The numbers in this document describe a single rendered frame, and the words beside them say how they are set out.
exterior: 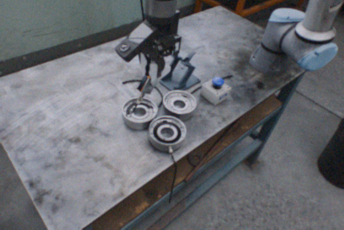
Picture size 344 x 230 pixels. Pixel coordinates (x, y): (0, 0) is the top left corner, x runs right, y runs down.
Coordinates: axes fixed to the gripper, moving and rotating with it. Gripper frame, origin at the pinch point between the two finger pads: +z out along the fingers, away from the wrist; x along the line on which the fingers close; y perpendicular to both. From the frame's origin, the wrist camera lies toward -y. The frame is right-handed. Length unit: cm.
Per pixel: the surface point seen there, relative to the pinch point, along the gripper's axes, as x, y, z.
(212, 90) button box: -8.1, 21.1, 8.7
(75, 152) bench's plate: 0.2, -24.1, 13.0
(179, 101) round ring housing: -3.8, 10.2, 10.9
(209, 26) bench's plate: 27, 61, 13
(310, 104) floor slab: -14, 161, 94
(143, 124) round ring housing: -5.0, -5.6, 10.1
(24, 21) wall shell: 155, 14, 56
